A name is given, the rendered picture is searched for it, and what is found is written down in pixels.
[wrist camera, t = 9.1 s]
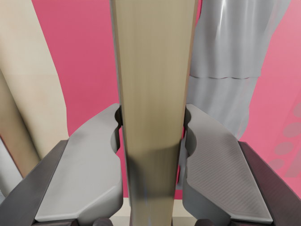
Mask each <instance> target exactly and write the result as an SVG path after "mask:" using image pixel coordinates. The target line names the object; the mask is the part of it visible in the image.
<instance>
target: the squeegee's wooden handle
mask: <svg viewBox="0 0 301 226"><path fill-rule="evenodd" d="M197 9H198V0H112V11H113V21H114V31H115V41H116V55H117V64H118V74H119V85H120V98H121V108H122V118H123V128H124V138H125V152H126V162H127V172H128V182H129V196H130V206H131V216H132V226H171V223H172V212H173V205H174V197H175V190H176V179H177V172H178V165H179V157H180V149H181V139H182V131H183V124H184V116H185V106H186V98H187V91H188V83H189V73H190V65H191V58H192V50H193V43H194V33H195V25H196V17H197Z"/></svg>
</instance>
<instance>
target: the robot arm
mask: <svg viewBox="0 0 301 226"><path fill-rule="evenodd" d="M121 126H123V118H122V108H121V104H118V103H114V104H112V105H111V106H109V107H108V108H106V109H105V110H103V111H102V112H100V113H98V114H97V115H95V116H94V117H92V118H91V119H90V120H88V121H87V122H85V123H84V124H83V125H82V126H80V127H79V128H78V129H77V130H76V131H75V132H74V133H73V134H72V135H71V136H70V137H69V138H68V139H67V140H61V141H60V142H59V143H58V144H57V145H56V146H55V147H54V148H53V149H52V150H51V151H50V152H49V153H48V154H47V155H46V156H45V157H44V158H43V159H42V160H41V161H40V162H39V163H38V164H37V165H36V166H35V167H34V168H33V169H32V170H31V171H30V172H29V173H28V174H27V175H26V176H25V177H24V178H23V179H22V180H21V181H20V182H19V183H18V184H17V186H16V187H15V188H14V189H13V190H12V191H11V192H10V193H9V195H8V196H7V197H6V198H5V199H4V201H3V202H2V203H1V204H0V226H113V223H112V221H111V220H110V219H109V218H110V217H111V216H113V215H114V214H115V213H116V212H118V211H119V210H120V209H121V207H122V205H123V202H124V199H123V180H122V172H121V164H120V159H119V157H118V156H117V155H116V153H117V151H118V149H119V148H120V136H119V129H120V128H121ZM183 126H184V128H185V129H186V131H187V134H186V141H185V148H186V150H187V151H188V152H189V154H190V156H189V157H188V158H187V160H186V165H185V173H184V179H183V190H182V204H183V206H184V208H185V210H186V211H187V212H189V213H190V214H191V215H192V216H193V217H195V218H196V219H197V221H196V223H195V225H194V226H301V199H300V198H299V196H298V195H297V194H296V193H295V192H294V191H293V190H292V189H291V188H290V186H289V185H288V184H287V183H286V182H285V181H284V180H283V179H282V178H281V177H280V176H279V175H278V174H277V173H276V172H275V171H274V170H273V169H272V168H271V167H270V166H269V165H268V164H267V163H266V162H265V161H264V160H263V159H262V158H261V157H260V156H259V155H258V154H257V153H256V152H255V151H254V150H253V149H252V148H251V147H250V146H249V145H248V144H247V143H246V142H242V141H239V140H238V139H237V138H236V137H235V136H234V135H233V134H232V133H231V132H230V131H229V130H228V129H227V128H226V127H224V126H223V125H222V124H221V123H219V122H218V121H217V120H215V119H214V118H212V117H211V116H209V115H208V114H206V113H205V112H203V111H202V110H200V109H199V108H197V107H196V106H194V105H193V104H186V106H185V116H184V124H183Z"/></svg>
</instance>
